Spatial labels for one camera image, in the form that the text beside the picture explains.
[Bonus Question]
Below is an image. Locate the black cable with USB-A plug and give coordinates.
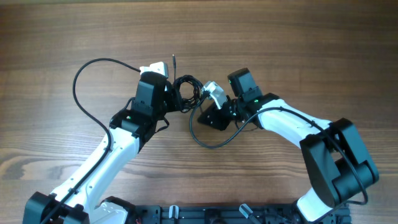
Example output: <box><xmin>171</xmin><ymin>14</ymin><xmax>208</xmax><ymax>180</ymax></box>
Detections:
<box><xmin>172</xmin><ymin>74</ymin><xmax>205</xmax><ymax>113</ymax></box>

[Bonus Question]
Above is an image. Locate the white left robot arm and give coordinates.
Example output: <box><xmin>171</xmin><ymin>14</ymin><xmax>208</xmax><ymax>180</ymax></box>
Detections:
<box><xmin>22</xmin><ymin>71</ymin><xmax>171</xmax><ymax>223</ymax></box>

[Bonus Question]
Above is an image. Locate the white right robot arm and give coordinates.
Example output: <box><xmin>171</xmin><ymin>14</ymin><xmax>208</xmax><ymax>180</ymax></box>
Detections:
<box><xmin>198</xmin><ymin>68</ymin><xmax>379</xmax><ymax>223</ymax></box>

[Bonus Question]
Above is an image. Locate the black right camera cable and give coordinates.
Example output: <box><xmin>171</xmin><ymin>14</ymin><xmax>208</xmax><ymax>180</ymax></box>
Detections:
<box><xmin>188</xmin><ymin>90</ymin><xmax>369</xmax><ymax>224</ymax></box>

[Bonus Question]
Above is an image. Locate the black camera cable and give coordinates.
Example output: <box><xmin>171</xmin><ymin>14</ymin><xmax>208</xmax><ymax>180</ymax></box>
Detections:
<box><xmin>40</xmin><ymin>57</ymin><xmax>142</xmax><ymax>224</ymax></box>
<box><xmin>188</xmin><ymin>90</ymin><xmax>369</xmax><ymax>224</ymax></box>

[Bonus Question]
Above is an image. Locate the black left camera cable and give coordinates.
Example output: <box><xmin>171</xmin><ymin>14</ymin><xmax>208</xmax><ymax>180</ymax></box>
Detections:
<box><xmin>40</xmin><ymin>57</ymin><xmax>142</xmax><ymax>224</ymax></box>

